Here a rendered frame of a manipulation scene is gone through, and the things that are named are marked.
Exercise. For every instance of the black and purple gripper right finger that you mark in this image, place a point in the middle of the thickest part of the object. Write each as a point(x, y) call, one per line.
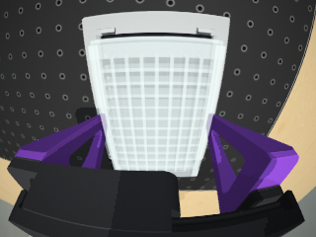
point(267, 162)

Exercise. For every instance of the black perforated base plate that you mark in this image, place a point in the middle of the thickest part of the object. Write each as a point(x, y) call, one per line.
point(44, 78)

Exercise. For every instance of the white well plate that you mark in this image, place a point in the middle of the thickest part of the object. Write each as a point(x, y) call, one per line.
point(136, 121)

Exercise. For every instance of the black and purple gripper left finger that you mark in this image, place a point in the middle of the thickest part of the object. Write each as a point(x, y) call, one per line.
point(58, 147)

